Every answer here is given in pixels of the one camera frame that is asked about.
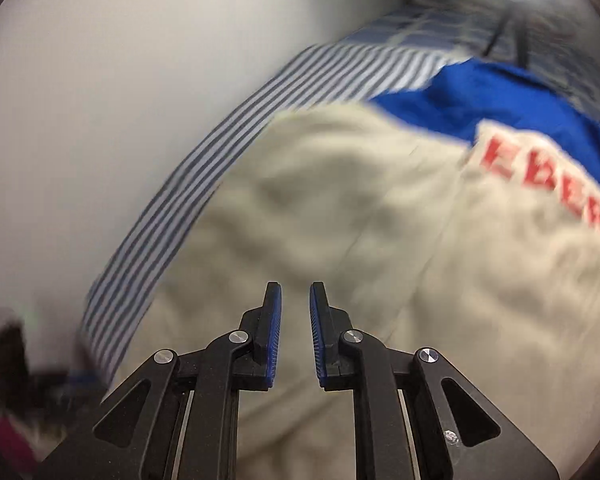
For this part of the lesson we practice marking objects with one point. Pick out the blue striped bed sheet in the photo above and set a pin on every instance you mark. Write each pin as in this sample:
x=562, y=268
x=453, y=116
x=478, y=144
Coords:
x=205, y=160

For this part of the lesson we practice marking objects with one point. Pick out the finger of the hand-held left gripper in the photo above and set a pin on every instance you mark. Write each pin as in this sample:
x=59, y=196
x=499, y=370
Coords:
x=82, y=379

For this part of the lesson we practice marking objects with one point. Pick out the black tripod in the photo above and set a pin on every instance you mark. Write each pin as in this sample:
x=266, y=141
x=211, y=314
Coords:
x=522, y=35

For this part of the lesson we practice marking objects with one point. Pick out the blue and cream jacket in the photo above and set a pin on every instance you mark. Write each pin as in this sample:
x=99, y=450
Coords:
x=330, y=200

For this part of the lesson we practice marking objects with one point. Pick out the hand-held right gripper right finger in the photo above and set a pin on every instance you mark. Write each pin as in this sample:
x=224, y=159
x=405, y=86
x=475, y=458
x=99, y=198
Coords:
x=318, y=340

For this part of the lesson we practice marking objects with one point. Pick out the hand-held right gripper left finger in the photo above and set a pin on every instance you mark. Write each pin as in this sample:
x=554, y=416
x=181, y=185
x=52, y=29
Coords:
x=271, y=340

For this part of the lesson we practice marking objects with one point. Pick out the blue checked bed sheet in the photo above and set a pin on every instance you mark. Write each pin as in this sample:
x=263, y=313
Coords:
x=410, y=25

